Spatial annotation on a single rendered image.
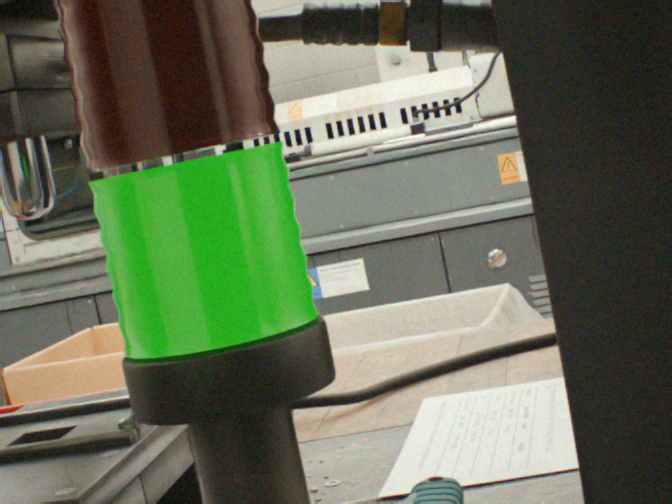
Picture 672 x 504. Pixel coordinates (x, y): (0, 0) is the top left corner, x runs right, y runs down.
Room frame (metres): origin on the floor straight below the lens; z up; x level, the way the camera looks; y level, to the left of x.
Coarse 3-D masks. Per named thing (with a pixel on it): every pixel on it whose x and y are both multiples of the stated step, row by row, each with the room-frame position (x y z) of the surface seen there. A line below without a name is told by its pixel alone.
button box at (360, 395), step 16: (544, 336) 0.96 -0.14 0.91; (480, 352) 0.95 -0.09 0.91; (496, 352) 0.95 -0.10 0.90; (512, 352) 0.95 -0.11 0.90; (432, 368) 0.93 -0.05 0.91; (448, 368) 0.94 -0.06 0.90; (384, 384) 0.90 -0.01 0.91; (400, 384) 0.91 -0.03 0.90; (304, 400) 0.87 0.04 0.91; (320, 400) 0.87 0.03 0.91; (336, 400) 0.87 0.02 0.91; (352, 400) 0.88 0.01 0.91
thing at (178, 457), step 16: (176, 448) 0.53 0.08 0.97; (192, 448) 0.55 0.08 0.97; (160, 464) 0.50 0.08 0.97; (176, 464) 0.52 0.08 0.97; (192, 464) 0.55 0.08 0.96; (144, 480) 0.48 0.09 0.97; (160, 480) 0.50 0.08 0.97; (176, 480) 0.52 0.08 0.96; (192, 480) 0.55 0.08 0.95; (128, 496) 0.46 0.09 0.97; (144, 496) 0.48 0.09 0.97; (160, 496) 0.50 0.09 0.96; (176, 496) 0.55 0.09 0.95; (192, 496) 0.55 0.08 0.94
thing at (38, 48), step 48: (0, 0) 0.48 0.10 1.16; (48, 0) 0.49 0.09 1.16; (0, 48) 0.44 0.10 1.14; (48, 48) 0.48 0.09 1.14; (0, 96) 0.44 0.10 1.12; (48, 96) 0.47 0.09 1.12; (0, 144) 0.46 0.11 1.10; (48, 144) 0.52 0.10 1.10; (0, 192) 0.53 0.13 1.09; (48, 192) 0.47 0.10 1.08
